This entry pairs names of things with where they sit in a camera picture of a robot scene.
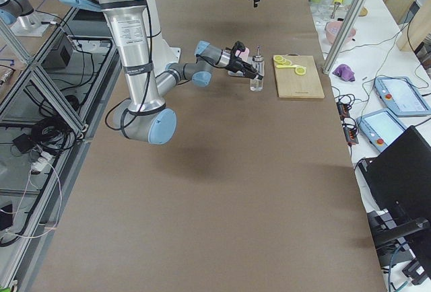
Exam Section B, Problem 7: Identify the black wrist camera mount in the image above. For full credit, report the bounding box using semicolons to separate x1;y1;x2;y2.
231;40;247;57

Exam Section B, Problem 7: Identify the black monitor stand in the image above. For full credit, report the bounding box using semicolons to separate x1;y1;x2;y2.
358;126;430;262

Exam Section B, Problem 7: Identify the blue teach pendant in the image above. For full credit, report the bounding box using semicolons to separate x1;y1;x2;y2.
374;77;430;117
356;108;407;152

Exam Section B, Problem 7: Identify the yellow plastic knife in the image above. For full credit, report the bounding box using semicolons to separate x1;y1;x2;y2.
275;64;300;69

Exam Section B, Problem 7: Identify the pink bowl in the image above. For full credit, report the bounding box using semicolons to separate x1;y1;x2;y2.
325;21;356;44

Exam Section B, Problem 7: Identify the lemon slice toy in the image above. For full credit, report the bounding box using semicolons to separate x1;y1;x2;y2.
294;65;306;75
273;55;285;63
281;59;292;66

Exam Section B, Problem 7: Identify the pink plastic cup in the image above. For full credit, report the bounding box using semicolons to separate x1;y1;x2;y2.
238;47;250;61

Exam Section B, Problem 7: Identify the aluminium frame post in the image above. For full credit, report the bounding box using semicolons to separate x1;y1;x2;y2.
322;0;366;75

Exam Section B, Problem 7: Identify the clear glass sauce bottle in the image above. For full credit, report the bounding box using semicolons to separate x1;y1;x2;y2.
250;46;263;92

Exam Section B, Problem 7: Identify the purple cloth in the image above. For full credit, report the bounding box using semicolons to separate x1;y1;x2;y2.
333;64;356;82

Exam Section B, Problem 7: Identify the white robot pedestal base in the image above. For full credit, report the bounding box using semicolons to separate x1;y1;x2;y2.
143;0;180;75

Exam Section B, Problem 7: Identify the silver kitchen scale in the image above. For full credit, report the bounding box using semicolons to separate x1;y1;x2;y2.
228;56;265;77

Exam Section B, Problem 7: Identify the wooden cutting board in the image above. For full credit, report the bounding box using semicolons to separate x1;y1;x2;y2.
273;54;325;100

